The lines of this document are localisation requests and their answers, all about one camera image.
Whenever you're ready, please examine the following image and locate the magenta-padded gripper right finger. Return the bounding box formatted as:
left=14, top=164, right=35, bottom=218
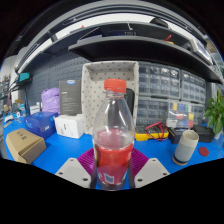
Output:
left=128, top=147, right=171, bottom=190

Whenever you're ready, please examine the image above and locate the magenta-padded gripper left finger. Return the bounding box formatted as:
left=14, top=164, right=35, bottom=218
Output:
left=54, top=147, right=98, bottom=190

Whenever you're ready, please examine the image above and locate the clear bottle red label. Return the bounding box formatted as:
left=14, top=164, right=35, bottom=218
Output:
left=92, top=78, right=137, bottom=192

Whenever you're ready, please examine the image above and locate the yellow multimeter with leads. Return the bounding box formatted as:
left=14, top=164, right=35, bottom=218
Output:
left=134, top=121, right=170, bottom=142

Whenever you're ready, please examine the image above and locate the grey ceramic cup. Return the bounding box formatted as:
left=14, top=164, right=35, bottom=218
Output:
left=172, top=129, right=200, bottom=167

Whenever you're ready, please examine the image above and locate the small dark box white label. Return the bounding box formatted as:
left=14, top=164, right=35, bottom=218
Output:
left=167, top=126, right=184, bottom=145

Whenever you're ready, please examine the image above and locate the white carton box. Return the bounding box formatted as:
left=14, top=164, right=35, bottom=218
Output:
left=54, top=113, right=85, bottom=140

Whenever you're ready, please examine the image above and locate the brown cardboard box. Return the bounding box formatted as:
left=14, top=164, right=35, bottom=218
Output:
left=5, top=128, right=48, bottom=165

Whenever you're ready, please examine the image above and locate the flat round red coaster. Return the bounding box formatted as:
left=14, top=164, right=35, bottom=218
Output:
left=198, top=146, right=210, bottom=158

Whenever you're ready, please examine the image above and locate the blue carton box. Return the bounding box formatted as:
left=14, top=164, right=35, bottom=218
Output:
left=24, top=111, right=59, bottom=140

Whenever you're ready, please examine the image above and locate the grey small-parts drawer cabinet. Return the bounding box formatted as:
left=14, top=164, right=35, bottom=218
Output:
left=193, top=103, right=206, bottom=126
left=179, top=69, right=207, bottom=104
left=138, top=62, right=183, bottom=101
left=135, top=98, right=173, bottom=128

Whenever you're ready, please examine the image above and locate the black box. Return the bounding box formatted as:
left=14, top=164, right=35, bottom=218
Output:
left=191, top=124, right=216, bottom=144

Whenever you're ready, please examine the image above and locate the clear organizer with coloured parts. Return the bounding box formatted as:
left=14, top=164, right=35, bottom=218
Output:
left=166, top=99, right=196, bottom=129

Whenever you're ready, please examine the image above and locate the dark grey flat box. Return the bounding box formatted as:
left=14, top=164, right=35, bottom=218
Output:
left=58, top=79, right=83, bottom=116

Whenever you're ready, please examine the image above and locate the purple plastic bag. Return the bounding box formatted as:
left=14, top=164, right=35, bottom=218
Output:
left=40, top=87, right=62, bottom=115

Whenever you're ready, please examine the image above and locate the black rectangular device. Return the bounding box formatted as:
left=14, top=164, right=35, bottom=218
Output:
left=123, top=87, right=136, bottom=118

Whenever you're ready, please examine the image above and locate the green potted plant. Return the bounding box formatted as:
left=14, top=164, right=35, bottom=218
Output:
left=203, top=89, right=224, bottom=136

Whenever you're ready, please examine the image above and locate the white perforated tray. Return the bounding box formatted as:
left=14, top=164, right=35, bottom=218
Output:
left=80, top=60, right=140, bottom=136

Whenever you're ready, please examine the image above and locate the dark grey shelf unit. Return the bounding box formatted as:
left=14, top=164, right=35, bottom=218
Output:
left=14, top=6, right=224, bottom=84

